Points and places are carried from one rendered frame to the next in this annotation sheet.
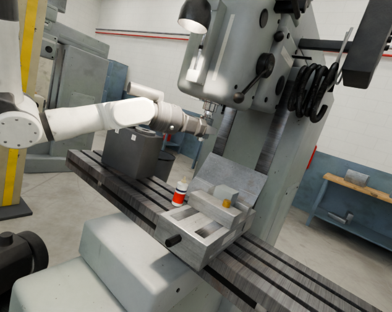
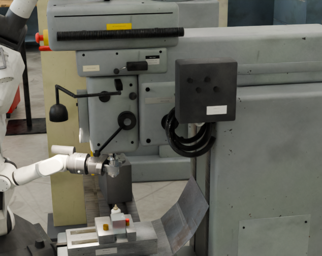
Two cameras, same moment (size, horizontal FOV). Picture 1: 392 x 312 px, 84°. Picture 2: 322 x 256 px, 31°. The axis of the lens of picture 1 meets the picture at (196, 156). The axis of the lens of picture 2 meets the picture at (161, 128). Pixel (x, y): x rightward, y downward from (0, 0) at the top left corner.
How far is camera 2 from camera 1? 2.03 m
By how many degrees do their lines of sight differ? 46
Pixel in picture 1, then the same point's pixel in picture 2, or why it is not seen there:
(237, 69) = (94, 133)
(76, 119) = (25, 173)
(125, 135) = not seen: hidden behind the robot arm
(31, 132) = (5, 184)
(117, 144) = not seen: hidden behind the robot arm
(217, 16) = (79, 101)
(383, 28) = (178, 89)
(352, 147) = not seen: outside the picture
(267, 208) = (212, 241)
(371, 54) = (178, 109)
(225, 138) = (195, 160)
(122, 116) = (43, 170)
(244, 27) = (90, 108)
